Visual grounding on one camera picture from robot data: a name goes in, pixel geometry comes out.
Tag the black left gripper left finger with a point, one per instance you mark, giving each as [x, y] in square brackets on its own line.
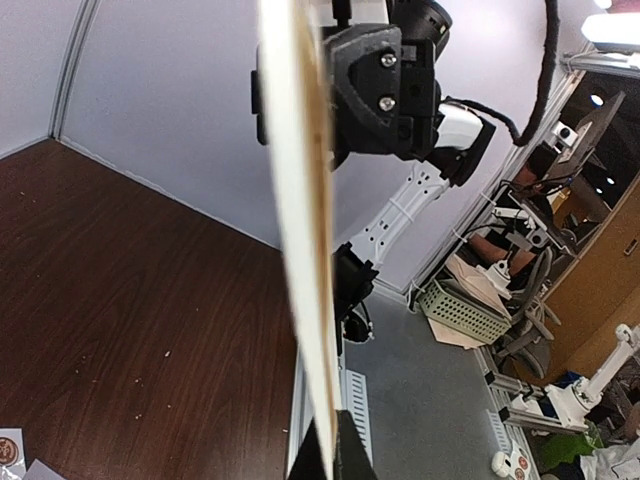
[308, 464]

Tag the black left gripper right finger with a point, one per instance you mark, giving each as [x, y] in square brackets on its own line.
[351, 461]

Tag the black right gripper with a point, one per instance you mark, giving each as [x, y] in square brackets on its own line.
[383, 92]

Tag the grey envelope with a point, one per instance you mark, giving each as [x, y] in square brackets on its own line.
[40, 471]

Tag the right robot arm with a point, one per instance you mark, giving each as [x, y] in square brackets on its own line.
[462, 139]

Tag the brown seal sticker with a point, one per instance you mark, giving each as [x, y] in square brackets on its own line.
[9, 451]

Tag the green perforated basket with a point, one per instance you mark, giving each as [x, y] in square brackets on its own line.
[445, 302]

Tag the white sticker sheet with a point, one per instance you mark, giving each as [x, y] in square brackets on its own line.
[18, 469]

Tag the front aluminium rail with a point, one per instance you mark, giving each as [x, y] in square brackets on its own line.
[354, 398]

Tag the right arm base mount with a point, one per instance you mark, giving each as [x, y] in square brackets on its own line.
[353, 284]

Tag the left aluminium frame post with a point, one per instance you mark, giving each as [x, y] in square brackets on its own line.
[70, 63]

